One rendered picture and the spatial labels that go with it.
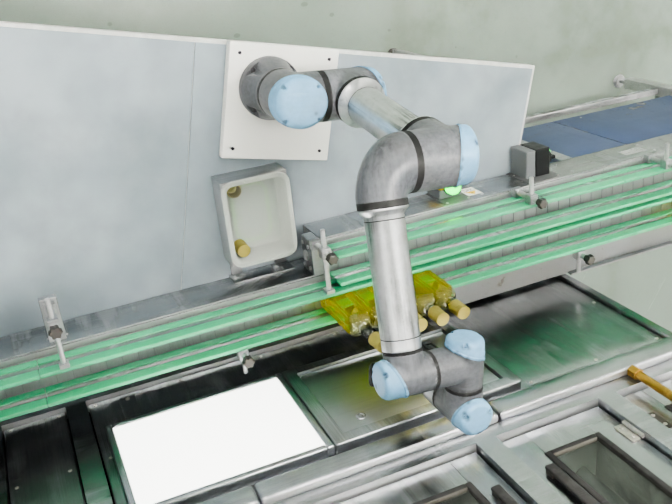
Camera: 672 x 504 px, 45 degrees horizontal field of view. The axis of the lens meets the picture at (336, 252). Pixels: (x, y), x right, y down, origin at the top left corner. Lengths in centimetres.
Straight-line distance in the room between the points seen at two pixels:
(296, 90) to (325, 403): 71
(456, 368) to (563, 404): 43
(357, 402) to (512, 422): 35
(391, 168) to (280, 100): 42
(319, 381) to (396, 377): 52
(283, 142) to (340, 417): 69
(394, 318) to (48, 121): 92
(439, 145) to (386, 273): 25
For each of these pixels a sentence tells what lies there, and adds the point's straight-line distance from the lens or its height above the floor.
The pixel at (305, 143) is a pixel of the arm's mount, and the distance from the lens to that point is 207.
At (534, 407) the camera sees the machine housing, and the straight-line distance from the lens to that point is 189.
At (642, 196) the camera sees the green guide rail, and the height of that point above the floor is 94.
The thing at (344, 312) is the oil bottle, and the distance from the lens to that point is 195.
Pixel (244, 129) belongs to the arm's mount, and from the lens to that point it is 201.
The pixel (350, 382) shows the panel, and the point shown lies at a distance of 196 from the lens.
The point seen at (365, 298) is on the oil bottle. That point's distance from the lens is 199.
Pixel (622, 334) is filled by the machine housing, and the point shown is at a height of 123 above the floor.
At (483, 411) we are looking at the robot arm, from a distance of 160.
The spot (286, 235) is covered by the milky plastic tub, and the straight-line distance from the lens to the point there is 209.
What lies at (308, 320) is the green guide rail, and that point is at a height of 92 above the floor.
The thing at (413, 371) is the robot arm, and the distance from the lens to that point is 150.
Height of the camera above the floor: 266
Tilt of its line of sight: 59 degrees down
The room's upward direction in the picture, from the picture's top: 130 degrees clockwise
